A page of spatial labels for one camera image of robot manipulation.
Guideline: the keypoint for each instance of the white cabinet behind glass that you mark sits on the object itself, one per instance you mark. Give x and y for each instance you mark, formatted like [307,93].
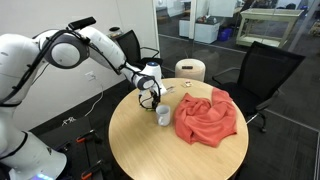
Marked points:
[205,33]

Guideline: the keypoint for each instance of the orange clamp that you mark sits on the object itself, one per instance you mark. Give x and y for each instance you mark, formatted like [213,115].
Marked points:
[92,171]
[92,134]

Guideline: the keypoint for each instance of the wooden frame table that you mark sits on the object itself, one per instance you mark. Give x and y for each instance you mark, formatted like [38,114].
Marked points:
[268,26]

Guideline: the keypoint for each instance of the small colourful item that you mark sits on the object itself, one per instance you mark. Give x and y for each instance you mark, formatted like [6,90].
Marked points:
[187,84]

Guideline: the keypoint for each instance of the black office chair right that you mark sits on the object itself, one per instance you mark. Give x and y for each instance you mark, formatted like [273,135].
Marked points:
[263,70]

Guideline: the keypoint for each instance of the orange clamp lower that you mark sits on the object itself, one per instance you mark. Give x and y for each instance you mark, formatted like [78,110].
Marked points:
[92,171]

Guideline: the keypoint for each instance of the round wooden table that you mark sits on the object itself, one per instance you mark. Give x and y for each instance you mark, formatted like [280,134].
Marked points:
[147,151]

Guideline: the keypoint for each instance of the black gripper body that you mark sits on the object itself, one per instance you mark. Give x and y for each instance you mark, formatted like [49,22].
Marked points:
[156,97]

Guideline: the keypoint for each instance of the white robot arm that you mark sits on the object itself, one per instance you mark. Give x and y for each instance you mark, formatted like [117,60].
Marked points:
[21,60]

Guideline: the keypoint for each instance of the orange clamp upper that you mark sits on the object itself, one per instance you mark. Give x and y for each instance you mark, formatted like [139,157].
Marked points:
[92,134]

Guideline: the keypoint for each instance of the black office chair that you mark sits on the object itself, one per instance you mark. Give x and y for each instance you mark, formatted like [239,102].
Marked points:
[131,48]
[263,70]

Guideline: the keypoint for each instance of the black camera bar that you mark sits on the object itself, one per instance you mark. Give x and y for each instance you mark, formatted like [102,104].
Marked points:
[82,23]

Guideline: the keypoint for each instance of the orange cloth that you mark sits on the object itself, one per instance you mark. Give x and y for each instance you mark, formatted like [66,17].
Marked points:
[207,121]

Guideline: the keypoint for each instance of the wall power outlet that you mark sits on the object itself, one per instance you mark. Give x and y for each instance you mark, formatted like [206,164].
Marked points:
[90,76]

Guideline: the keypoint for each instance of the black office chair left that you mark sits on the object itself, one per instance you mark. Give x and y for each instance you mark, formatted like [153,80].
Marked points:
[131,48]

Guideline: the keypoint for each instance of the white mug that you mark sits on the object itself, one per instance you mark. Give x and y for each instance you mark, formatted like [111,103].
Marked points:
[163,115]

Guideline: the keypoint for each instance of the blue bin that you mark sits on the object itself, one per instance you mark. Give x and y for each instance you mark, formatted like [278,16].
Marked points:
[224,34]

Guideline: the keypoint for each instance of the beige round stool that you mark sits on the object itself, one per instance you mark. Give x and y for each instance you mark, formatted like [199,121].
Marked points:
[190,69]

